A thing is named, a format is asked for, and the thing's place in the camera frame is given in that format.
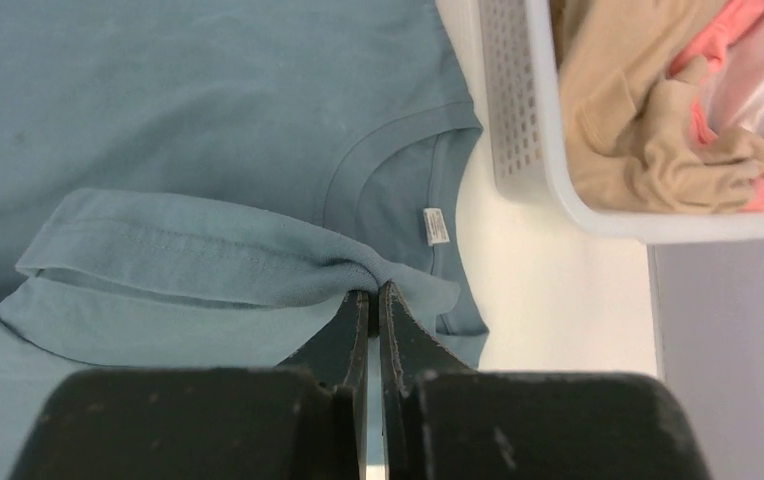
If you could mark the pink t shirt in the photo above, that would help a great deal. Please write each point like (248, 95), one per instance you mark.
(727, 27)

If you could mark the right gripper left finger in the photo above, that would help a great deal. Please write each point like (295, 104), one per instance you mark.
(330, 442)

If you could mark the white plastic laundry basket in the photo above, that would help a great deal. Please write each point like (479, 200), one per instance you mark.
(527, 143)

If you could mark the beige t shirt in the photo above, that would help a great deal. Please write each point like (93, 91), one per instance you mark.
(632, 131)

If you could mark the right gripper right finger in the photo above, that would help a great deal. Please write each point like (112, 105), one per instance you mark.
(408, 352)

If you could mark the grey-blue t shirt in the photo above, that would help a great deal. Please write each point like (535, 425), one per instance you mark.
(200, 183)

